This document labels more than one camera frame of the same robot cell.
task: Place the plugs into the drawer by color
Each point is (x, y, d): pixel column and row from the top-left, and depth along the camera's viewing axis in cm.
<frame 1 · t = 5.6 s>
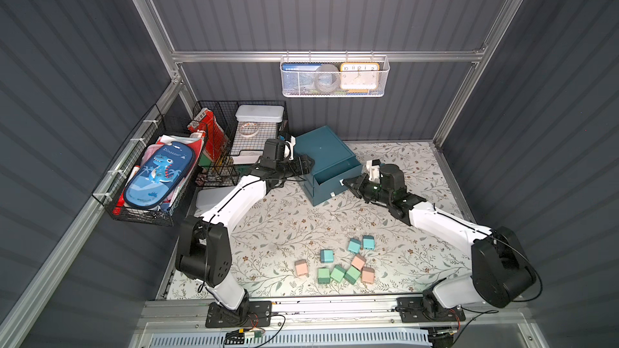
left hand: (310, 164, 85), fingers open
right hand: (347, 179, 82), fingers closed
teal drawer cabinet: (334, 162, 86), point 23 cm above the table
teal plug upper middle: (354, 246, 88), point 2 cm above the table
teal plug centre: (326, 256, 84), point 3 cm above the table
pink plug left: (301, 267, 83), point 2 cm above the table
pink plug middle: (358, 263, 84), point 2 cm above the table
pink plug right: (367, 275, 81), point 2 cm above the table
green plug left: (323, 275, 81), point 2 cm above the table
green plug middle: (338, 273, 81), point 3 cm above the table
green plug right: (351, 275, 80), point 3 cm above the table

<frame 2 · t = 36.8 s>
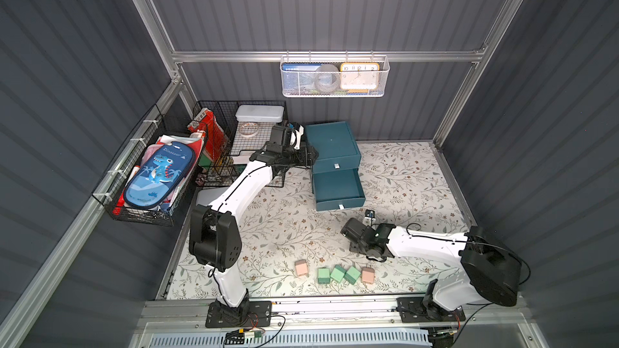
left hand: (314, 154, 86), fingers open
right hand: (360, 242, 87), fingers open
teal drawer cabinet: (335, 178, 98), point 9 cm above the table
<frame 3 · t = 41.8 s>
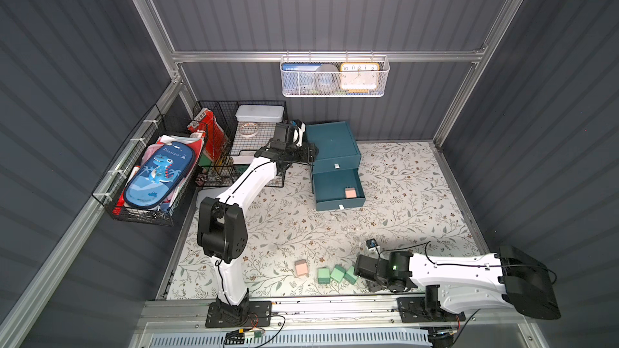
left hand: (314, 151, 88), fingers open
right hand: (376, 278, 80), fingers open
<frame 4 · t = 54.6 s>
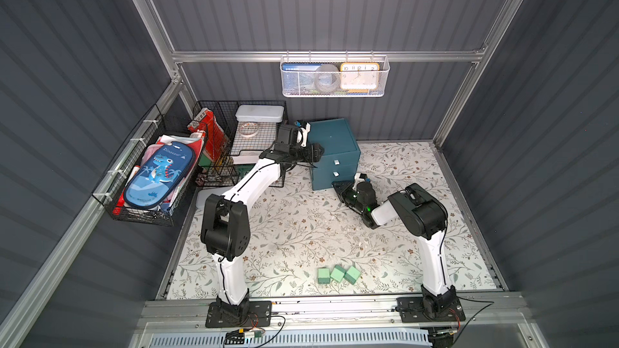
left hand: (321, 151, 89), fingers open
right hand: (336, 182, 100), fingers open
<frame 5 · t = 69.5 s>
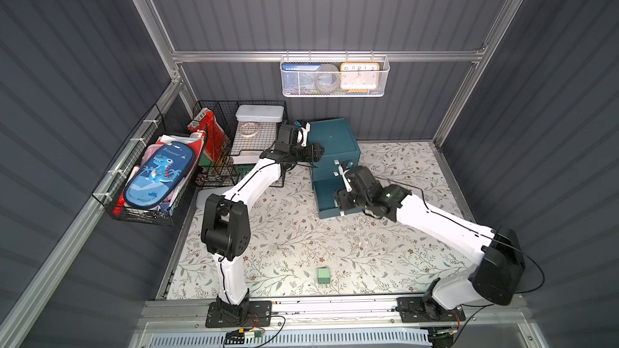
left hand: (320, 150, 89), fingers open
right hand: (346, 190, 82), fingers open
